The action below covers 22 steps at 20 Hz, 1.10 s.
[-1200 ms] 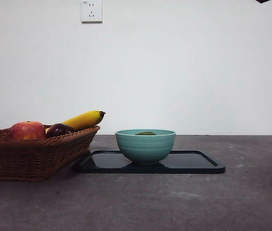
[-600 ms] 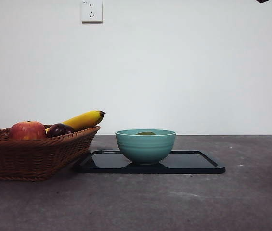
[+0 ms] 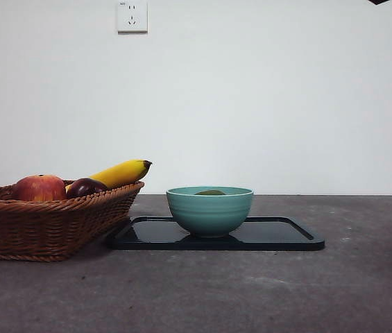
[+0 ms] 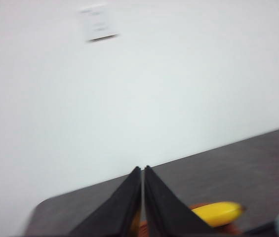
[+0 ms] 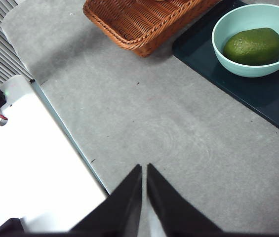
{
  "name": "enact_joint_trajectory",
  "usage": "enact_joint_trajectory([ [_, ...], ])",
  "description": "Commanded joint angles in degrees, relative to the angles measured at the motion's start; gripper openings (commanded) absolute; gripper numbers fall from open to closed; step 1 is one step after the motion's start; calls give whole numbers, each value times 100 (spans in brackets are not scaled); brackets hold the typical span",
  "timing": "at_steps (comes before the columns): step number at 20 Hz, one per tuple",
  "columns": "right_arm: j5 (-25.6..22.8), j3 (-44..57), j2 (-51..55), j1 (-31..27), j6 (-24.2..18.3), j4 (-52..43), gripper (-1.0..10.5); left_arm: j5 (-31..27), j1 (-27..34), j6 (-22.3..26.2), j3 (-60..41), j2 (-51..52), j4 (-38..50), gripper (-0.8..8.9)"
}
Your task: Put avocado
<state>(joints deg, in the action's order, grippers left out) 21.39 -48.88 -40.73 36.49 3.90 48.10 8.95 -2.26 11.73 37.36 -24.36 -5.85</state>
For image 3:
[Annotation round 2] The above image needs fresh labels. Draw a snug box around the teal ceramic bowl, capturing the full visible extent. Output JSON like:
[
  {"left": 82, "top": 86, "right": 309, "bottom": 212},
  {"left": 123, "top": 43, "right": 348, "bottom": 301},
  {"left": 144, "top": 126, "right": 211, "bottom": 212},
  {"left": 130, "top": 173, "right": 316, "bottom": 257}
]
[{"left": 166, "top": 186, "right": 255, "bottom": 239}]

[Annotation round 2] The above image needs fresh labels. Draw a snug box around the dark teal rectangular tray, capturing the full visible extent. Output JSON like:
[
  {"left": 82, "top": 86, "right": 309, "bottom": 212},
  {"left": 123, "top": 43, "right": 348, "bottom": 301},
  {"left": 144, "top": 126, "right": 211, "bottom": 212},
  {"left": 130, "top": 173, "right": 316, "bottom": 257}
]
[{"left": 105, "top": 215, "right": 325, "bottom": 251}]

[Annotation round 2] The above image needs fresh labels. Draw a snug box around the yellow banana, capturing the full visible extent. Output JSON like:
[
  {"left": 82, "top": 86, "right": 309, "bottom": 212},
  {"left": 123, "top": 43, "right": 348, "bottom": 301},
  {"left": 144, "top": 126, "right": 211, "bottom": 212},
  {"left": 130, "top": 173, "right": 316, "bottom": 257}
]
[{"left": 64, "top": 158, "right": 153, "bottom": 191}]

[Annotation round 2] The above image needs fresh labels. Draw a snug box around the dark purple plum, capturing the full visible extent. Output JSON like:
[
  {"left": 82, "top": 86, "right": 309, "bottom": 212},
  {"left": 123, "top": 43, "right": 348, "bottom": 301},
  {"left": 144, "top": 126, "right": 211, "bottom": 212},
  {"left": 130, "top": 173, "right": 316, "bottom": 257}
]
[{"left": 65, "top": 177, "right": 109, "bottom": 199}]

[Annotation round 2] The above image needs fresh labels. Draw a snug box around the red apple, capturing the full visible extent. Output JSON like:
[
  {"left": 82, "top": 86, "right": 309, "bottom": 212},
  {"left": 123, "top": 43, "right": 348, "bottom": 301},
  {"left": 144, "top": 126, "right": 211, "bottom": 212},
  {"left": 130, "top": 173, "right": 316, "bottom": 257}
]
[{"left": 11, "top": 174, "right": 67, "bottom": 202}]

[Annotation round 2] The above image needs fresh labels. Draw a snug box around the brown woven wicker basket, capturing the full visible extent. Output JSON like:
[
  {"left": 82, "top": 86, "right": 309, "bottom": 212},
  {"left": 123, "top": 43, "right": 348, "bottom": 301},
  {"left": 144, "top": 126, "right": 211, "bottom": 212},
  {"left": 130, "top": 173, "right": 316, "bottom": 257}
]
[{"left": 0, "top": 178, "right": 145, "bottom": 262}]

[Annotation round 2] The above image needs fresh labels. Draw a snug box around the white wall socket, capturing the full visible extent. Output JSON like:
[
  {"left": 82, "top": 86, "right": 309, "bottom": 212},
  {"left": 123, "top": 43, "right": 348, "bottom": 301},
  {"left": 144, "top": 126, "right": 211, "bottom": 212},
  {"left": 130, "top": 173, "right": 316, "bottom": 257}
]
[{"left": 117, "top": 0, "right": 148, "bottom": 34}]

